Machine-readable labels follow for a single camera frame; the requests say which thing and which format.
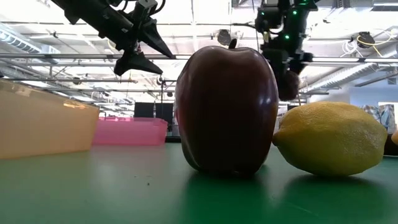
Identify translucent pink plastic basket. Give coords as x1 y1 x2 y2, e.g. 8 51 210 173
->
92 116 169 146

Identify round black ceiling device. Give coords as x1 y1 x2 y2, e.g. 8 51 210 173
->
356 30 376 49
216 29 233 47

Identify translucent orange plastic basket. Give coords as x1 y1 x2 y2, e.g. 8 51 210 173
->
0 78 100 159

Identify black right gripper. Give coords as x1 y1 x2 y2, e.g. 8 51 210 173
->
261 43 314 94

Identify black computer monitor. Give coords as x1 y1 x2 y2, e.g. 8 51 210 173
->
155 102 174 124
134 102 155 119

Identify yellow lemon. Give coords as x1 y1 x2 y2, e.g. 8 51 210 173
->
272 101 389 177

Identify dark red apple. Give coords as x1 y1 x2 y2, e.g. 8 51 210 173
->
174 38 280 177

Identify silver ventilation duct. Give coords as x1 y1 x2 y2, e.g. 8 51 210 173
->
300 62 398 91

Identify colourful wall painting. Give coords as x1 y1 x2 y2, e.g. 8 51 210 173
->
362 103 397 134

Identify black metal frame stand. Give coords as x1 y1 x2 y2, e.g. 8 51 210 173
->
160 79 177 125

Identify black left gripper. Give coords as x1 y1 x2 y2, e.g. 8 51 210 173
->
93 0 175 77

